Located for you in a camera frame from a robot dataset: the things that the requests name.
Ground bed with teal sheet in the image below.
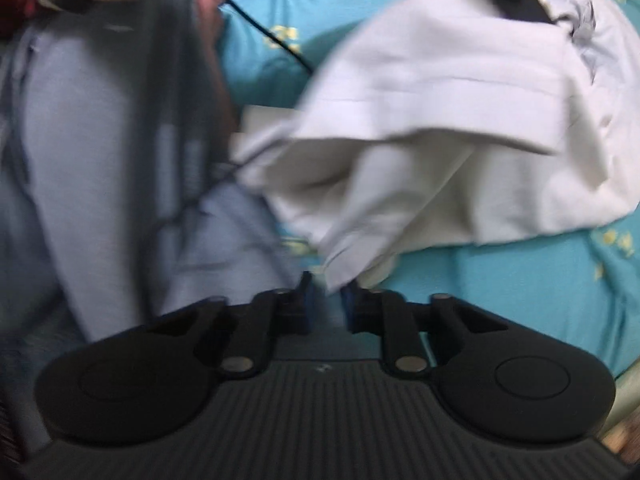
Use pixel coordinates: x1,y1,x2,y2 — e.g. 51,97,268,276
215,0,640,381

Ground thin black cable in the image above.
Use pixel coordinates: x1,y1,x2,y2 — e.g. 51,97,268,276
202,0,316,76

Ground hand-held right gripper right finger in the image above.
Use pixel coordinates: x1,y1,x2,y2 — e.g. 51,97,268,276
342,280,508,378

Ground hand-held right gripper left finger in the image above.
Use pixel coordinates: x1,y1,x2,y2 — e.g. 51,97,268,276
145,271,313,378

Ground light blue pants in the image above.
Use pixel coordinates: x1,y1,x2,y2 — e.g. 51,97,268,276
0,0,301,441

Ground white t-shirt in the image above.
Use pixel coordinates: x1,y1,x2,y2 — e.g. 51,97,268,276
235,0,640,293

